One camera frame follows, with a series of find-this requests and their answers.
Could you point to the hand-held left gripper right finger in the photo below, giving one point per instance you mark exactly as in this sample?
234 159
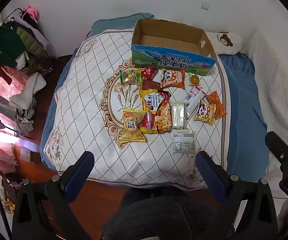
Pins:
210 175

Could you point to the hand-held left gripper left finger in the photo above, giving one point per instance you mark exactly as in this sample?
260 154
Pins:
80 172

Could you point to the small panda snack packet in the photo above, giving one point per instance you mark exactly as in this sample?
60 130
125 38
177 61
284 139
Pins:
205 112

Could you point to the yellow chip packet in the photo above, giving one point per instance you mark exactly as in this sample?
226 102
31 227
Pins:
132 127

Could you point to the white red-label snack packet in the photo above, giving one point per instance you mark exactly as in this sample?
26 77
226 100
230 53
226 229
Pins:
194 97

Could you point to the large panda snack packet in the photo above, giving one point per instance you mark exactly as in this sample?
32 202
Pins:
171 78

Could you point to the brown snack packet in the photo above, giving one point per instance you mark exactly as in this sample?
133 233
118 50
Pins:
150 84

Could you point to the cardboard box with blue print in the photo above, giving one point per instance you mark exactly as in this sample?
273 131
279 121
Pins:
159 60

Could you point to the person's right hand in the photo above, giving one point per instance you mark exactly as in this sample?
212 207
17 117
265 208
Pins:
285 216

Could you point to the white pastry packet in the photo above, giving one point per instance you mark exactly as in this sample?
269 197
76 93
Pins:
184 142

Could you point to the blue bed sheet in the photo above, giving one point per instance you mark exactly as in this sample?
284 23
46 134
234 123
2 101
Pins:
244 105

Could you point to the clear wafer packet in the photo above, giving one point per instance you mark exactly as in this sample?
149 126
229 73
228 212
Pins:
179 116

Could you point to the white textured blanket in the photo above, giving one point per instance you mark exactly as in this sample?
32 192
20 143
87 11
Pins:
271 80

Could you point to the person's dark fleece clothing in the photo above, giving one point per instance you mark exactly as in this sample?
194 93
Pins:
159 217

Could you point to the orange snack packet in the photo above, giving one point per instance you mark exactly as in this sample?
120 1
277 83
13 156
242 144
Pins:
217 106

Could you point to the striped clothes pile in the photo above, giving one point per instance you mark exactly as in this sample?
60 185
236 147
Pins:
25 120

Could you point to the white diamond-pattern quilt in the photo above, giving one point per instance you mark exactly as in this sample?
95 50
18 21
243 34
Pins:
83 92

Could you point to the yellow red noodle packet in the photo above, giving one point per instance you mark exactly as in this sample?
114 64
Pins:
156 110

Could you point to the orange jelly cup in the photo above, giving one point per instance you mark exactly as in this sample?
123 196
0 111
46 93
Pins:
194 80

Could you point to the white garment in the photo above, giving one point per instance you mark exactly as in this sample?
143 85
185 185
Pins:
30 90

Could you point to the green candy packet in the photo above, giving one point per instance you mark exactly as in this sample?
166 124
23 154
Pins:
131 77

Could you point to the bear print pillow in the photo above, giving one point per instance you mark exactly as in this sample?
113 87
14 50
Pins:
224 47

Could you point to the small red snack packet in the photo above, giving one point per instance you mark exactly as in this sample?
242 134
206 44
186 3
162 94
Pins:
149 73

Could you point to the clothes rack with clothes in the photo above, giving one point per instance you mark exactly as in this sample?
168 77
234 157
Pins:
6 45

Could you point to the blue pillow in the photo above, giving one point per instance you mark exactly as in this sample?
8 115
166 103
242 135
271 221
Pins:
103 26

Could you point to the pink plush toy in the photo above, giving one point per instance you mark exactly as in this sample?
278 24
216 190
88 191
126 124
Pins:
31 10

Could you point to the white wall switch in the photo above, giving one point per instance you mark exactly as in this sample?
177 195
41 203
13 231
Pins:
205 5

